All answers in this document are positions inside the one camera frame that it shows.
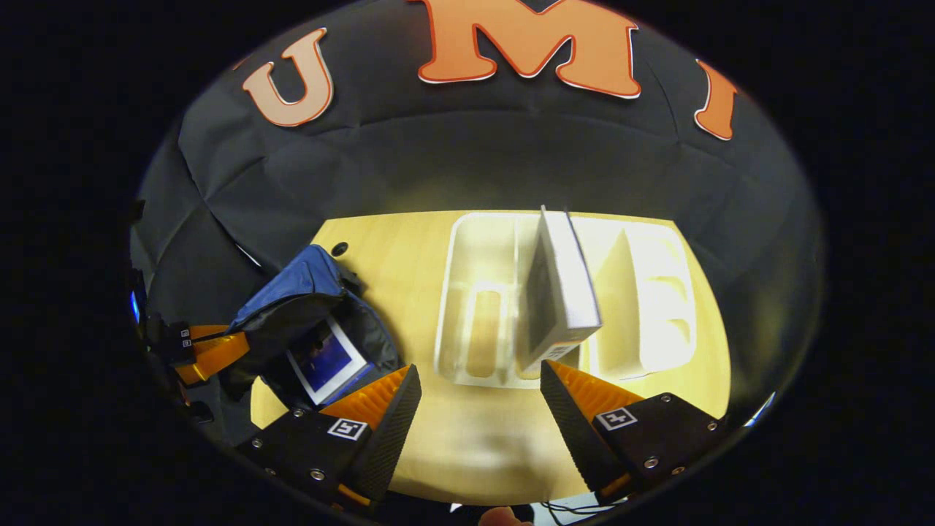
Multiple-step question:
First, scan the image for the blue schoolbag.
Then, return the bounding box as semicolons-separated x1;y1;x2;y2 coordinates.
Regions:
219;244;403;411

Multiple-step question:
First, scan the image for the black cable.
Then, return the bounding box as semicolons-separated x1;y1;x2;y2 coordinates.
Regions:
539;498;607;517

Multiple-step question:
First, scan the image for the white plastic bookshelf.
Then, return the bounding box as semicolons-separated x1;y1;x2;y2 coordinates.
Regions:
435;210;699;389

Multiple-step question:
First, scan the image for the grey cover book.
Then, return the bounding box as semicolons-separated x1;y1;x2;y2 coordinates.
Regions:
519;205;604;370

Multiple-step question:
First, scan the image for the blue picture cover book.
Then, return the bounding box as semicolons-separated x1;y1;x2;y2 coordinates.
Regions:
286;315;370;407

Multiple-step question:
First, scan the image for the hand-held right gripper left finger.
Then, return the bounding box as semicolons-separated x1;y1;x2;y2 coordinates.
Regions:
235;363;424;512

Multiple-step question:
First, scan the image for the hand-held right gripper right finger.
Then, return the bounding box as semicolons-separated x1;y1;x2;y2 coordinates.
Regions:
539;359;732;506

